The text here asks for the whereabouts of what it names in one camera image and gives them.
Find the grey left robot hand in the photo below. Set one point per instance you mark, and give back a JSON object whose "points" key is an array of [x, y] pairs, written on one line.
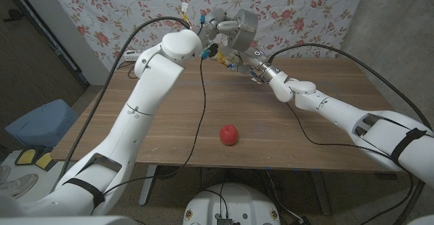
{"points": [[215, 20]]}

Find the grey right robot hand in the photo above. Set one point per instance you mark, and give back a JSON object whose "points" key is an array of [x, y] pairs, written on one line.
{"points": [[257, 57]]}

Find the grey duct tape roll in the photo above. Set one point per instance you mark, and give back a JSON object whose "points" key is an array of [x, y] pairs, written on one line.
{"points": [[249, 32]]}

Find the yellow snack packet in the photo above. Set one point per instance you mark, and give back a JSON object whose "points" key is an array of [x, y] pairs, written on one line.
{"points": [[223, 59]]}

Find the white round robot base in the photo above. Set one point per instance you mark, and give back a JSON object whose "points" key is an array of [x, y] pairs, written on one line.
{"points": [[237, 201]]}

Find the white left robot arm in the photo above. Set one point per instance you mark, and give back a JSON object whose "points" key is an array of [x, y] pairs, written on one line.
{"points": [[142, 99]]}

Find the floral backdrop cloth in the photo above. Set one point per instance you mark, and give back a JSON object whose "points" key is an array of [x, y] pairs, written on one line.
{"points": [[305, 8]]}

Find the red apple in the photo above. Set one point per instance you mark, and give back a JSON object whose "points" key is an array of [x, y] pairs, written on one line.
{"points": [[229, 135]]}

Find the white power strip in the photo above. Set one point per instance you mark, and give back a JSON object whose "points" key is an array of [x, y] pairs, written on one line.
{"points": [[130, 56]]}

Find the grey metal table leg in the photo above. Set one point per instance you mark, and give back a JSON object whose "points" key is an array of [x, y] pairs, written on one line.
{"points": [[320, 191], [147, 184]]}

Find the blue plastic container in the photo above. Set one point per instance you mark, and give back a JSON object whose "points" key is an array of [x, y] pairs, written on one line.
{"points": [[44, 123]]}

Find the yellow black foot pedal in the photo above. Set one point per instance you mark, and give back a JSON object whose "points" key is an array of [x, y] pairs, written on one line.
{"points": [[27, 155], [44, 160]]}

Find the white floor mat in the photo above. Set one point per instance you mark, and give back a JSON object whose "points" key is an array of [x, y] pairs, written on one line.
{"points": [[34, 170]]}

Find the grey sneaker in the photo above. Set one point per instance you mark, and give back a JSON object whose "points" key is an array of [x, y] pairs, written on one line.
{"points": [[4, 174], [17, 184]]}

